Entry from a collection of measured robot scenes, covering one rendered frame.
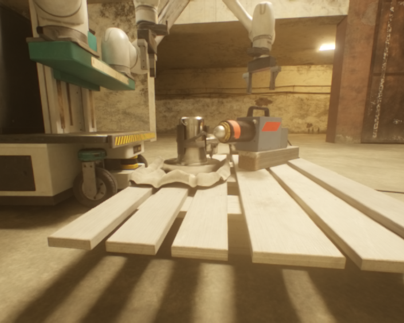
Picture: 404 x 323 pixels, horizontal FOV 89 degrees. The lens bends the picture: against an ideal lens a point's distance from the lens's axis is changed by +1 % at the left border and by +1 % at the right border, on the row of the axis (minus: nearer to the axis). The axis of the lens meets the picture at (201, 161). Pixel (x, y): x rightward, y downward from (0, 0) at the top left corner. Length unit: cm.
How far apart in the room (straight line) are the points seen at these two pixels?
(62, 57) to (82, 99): 47
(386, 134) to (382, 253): 512
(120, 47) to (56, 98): 49
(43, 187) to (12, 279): 39
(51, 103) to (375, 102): 522
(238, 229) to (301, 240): 20
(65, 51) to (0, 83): 35
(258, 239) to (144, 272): 30
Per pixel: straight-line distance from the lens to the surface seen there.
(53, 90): 115
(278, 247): 41
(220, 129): 87
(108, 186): 95
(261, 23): 117
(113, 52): 141
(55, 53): 96
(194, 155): 87
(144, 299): 52
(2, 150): 106
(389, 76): 558
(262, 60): 113
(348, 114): 522
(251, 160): 101
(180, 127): 88
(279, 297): 54
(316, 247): 44
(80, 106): 138
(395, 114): 562
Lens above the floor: 35
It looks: 10 degrees down
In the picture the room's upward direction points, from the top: straight up
